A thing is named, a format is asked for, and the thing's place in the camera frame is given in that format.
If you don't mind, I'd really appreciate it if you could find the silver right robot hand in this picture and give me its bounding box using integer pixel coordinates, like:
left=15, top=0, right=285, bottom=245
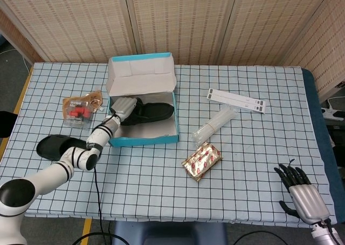
left=274, top=163, right=332, bottom=226

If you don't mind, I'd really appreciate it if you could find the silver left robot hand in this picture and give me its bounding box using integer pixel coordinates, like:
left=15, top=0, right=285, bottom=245
left=110, top=97, right=137, bottom=120

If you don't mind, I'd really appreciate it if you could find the black shoe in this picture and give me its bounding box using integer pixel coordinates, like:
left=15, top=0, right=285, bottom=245
left=36, top=134, right=91, bottom=162
left=120, top=97, right=175, bottom=126

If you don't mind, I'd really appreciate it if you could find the blue cardboard shoe box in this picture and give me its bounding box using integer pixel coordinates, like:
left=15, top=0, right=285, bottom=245
left=106, top=52, right=180, bottom=148

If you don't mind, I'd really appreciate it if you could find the brown plastic packet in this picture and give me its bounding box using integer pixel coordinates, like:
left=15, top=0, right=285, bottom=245
left=62, top=90, right=105, bottom=114

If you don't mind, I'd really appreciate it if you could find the blue checked tablecloth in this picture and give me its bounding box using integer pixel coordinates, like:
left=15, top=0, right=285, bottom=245
left=0, top=62, right=338, bottom=228

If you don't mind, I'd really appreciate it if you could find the clear plastic wrapped tube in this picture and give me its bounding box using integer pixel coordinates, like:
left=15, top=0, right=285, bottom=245
left=191, top=106, right=238, bottom=146

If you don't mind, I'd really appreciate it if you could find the gold foil packet red print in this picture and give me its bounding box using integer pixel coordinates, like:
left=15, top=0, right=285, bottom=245
left=181, top=141, right=224, bottom=185

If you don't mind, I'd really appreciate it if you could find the bamboo folding screen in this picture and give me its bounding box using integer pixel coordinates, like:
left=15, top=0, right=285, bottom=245
left=0, top=0, right=345, bottom=100

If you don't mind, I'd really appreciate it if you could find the white flat strip pack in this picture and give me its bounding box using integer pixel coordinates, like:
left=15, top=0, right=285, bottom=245
left=206, top=87, right=267, bottom=115

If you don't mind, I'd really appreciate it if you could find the blue chair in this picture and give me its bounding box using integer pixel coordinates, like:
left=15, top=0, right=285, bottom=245
left=111, top=221, right=229, bottom=245

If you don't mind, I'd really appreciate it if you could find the black floor cable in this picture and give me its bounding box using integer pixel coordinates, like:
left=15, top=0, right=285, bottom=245
left=234, top=230, right=315, bottom=245

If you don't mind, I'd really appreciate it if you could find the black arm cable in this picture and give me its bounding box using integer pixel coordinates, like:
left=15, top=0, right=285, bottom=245
left=71, top=165, right=130, bottom=245

